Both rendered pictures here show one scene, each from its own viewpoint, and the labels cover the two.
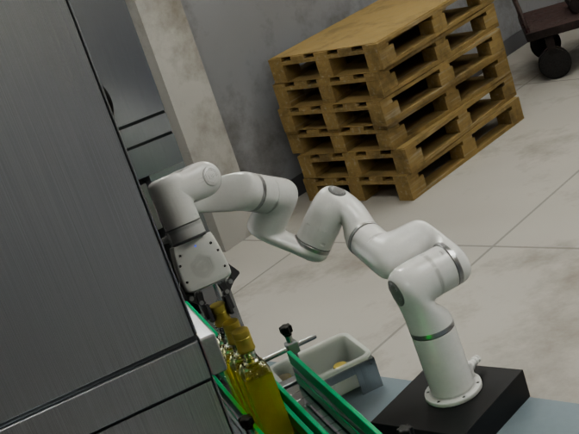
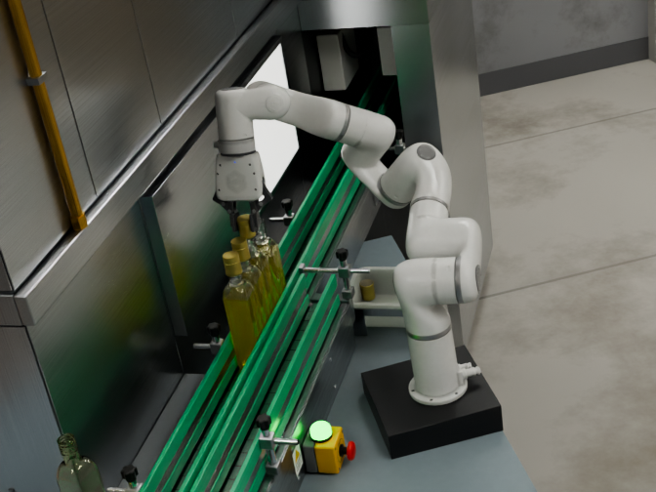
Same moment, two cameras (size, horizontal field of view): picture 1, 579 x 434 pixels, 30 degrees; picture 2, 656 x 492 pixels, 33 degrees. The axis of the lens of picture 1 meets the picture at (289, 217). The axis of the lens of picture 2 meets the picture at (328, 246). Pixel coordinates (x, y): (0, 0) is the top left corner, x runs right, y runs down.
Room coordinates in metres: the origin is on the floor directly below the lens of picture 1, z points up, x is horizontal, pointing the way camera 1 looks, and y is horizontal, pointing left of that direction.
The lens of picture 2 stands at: (0.37, -1.17, 2.29)
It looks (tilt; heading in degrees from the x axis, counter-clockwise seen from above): 29 degrees down; 35
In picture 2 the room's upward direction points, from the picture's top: 10 degrees counter-clockwise
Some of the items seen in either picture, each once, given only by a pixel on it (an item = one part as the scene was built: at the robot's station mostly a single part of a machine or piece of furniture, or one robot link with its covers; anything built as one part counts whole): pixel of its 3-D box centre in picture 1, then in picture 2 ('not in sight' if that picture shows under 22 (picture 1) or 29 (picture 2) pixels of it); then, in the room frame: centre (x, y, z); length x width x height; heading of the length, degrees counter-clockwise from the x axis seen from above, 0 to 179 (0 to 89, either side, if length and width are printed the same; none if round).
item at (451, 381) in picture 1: (446, 356); (440, 356); (2.06, -0.22, 0.89); 0.16 x 0.13 x 0.15; 131
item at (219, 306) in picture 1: (220, 313); (246, 226); (2.03, 0.19, 1.16); 0.04 x 0.04 x 0.04
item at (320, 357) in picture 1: (322, 375); (394, 300); (2.35, 0.05, 0.80); 0.22 x 0.17 x 0.09; 105
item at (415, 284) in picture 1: (424, 294); (428, 295); (2.05, -0.21, 1.05); 0.13 x 0.10 x 0.16; 108
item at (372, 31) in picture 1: (396, 89); not in sight; (6.33, -0.86, 0.45); 1.26 x 0.86 x 0.89; 132
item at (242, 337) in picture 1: (243, 339); (231, 263); (1.92, 0.16, 1.14); 0.04 x 0.04 x 0.04
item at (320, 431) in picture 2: not in sight; (320, 430); (1.81, -0.06, 0.84); 0.04 x 0.04 x 0.03
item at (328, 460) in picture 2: not in sight; (325, 450); (1.81, -0.07, 0.79); 0.07 x 0.07 x 0.07; 15
